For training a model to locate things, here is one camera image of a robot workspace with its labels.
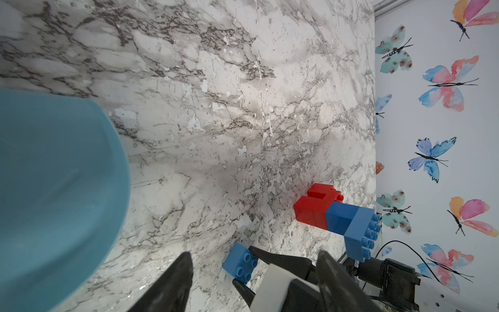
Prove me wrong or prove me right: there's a red square lego brick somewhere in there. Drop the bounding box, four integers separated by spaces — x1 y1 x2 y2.
307 183 344 204

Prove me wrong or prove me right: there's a light blue plastic plate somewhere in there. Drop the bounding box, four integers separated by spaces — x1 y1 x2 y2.
1 89 131 311

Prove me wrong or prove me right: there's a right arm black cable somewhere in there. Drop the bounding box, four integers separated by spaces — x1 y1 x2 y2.
373 240 441 283

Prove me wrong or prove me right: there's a light blue long lego brick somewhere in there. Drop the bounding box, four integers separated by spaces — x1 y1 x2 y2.
344 206 381 263

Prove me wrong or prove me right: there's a red long lego brick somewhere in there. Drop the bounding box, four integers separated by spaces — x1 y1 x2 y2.
293 196 330 230

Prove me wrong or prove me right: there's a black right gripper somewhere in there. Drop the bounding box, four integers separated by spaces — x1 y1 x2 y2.
232 246 321 312

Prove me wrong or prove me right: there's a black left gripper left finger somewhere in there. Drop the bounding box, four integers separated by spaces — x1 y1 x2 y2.
128 252 193 312

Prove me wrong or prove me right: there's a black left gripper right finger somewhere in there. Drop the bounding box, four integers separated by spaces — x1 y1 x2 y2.
316 250 382 312

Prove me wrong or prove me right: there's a dark blue square lego brick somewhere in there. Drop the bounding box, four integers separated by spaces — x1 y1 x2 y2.
325 202 359 235

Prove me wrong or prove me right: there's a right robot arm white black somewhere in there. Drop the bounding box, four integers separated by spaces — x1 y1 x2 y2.
223 244 487 311

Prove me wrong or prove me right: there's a small blue lego brick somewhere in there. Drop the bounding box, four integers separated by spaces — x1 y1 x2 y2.
222 243 258 285

